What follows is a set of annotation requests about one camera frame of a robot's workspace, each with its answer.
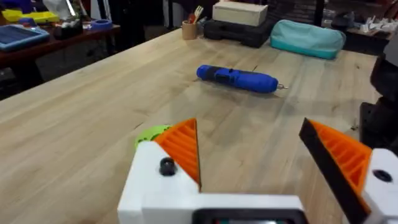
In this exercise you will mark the left gripper white and orange left finger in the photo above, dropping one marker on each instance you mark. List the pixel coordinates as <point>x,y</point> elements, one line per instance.
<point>149,193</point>

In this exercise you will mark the left gripper white and orange right finger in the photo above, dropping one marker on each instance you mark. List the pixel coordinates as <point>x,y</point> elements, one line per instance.
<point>348,161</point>

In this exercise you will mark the blue electric screwdriver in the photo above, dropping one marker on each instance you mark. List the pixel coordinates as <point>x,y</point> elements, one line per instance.
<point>239,79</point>

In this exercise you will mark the green disc with holes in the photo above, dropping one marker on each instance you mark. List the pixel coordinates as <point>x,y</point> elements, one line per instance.
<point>149,133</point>

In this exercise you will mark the teal zip bag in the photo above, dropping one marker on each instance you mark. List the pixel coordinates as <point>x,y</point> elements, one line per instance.
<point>306,39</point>

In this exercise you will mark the heap of white parts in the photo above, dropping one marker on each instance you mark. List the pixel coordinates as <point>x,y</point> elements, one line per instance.
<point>377,25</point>

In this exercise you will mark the tan cup with cutlery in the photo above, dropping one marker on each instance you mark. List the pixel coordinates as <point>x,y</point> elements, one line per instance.
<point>189,30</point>

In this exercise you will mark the black plastic tool case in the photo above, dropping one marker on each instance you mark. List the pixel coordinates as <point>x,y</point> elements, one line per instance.
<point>239,32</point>

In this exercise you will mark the brown side table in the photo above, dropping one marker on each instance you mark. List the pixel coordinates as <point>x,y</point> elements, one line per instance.
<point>62,42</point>

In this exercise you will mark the beige cardboard box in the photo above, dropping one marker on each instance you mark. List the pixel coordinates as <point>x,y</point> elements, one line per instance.
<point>239,13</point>

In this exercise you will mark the blue plastic tray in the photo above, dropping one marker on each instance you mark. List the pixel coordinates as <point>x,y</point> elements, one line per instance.
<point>18,36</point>

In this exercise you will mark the yellow plastic tray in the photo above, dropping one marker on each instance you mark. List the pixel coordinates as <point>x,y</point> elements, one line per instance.
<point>34,16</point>

